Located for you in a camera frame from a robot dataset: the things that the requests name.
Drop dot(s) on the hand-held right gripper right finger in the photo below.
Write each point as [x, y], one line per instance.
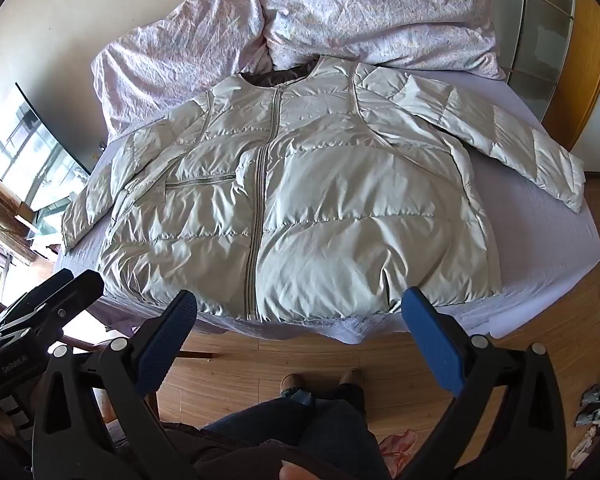
[432, 332]

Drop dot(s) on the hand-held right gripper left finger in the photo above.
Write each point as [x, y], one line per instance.
[167, 330]

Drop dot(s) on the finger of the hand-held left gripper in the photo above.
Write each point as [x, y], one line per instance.
[40, 290]
[72, 297]

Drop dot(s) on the white puffer jacket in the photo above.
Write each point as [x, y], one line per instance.
[330, 200]

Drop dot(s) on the person's right hand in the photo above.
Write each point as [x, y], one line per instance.
[300, 474]

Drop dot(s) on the brown shoe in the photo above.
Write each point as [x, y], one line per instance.
[294, 385]
[351, 379]

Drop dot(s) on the wooden television cabinet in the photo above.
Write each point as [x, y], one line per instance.
[2, 190]

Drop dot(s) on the pink cloth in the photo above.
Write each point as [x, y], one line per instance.
[397, 447]

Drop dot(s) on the bed with lilac sheet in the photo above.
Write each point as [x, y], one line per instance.
[530, 240]

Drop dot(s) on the flat screen television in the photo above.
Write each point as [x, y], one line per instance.
[45, 155]

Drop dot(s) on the person's dark coat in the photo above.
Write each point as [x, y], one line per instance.
[230, 455]

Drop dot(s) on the person's legs in jeans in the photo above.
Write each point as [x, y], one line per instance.
[290, 430]

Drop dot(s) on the grey slippers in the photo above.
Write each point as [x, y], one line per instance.
[592, 405]

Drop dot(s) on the white crumpled cloth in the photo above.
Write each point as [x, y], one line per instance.
[585, 442]

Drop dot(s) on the wooden framed glass door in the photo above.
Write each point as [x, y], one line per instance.
[585, 60]

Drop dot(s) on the pink floral duvet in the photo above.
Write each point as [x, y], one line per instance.
[355, 15]

